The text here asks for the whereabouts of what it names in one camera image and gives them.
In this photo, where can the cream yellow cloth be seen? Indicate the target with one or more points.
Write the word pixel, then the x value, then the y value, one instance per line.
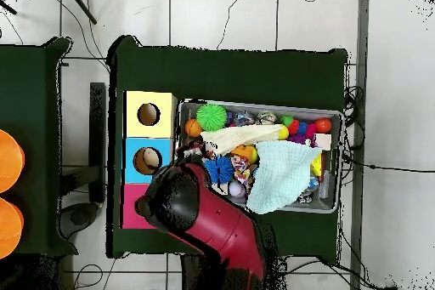
pixel 238 137

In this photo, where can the orange basketball toy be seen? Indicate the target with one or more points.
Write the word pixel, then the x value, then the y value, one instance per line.
pixel 193 127

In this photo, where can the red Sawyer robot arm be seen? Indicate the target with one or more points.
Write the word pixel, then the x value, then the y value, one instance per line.
pixel 217 225

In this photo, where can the wooden box with three holes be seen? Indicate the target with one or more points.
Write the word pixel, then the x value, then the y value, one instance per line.
pixel 136 167

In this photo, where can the clear mesh bin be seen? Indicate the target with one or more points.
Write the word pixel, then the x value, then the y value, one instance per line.
pixel 333 198

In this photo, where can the blue spiky ball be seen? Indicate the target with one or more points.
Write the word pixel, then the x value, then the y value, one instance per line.
pixel 219 169

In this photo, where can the green spiky ball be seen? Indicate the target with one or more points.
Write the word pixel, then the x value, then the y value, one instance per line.
pixel 211 117

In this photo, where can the yellow ball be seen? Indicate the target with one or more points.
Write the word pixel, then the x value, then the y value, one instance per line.
pixel 283 132

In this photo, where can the mint green waffle cloth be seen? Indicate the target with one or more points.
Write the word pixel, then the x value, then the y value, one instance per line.
pixel 279 178

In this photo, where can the dark green table cloth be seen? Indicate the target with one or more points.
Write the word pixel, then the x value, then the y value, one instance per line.
pixel 224 72

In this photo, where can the plain wooden block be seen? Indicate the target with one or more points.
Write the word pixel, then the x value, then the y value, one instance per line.
pixel 323 141

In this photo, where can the small orange ball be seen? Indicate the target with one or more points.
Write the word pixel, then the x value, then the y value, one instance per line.
pixel 323 125

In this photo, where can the black upright panel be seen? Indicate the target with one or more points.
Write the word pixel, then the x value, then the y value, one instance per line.
pixel 98 140

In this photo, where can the grey floor stand base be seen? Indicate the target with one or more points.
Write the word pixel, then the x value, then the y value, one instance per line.
pixel 80 218

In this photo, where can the dark green covered side table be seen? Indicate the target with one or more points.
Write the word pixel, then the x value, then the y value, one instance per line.
pixel 34 99

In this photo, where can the black rod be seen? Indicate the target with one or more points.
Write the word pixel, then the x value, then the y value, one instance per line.
pixel 7 7
pixel 80 5

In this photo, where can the orange round bowl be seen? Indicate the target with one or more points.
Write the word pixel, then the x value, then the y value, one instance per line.
pixel 8 161
pixel 8 229

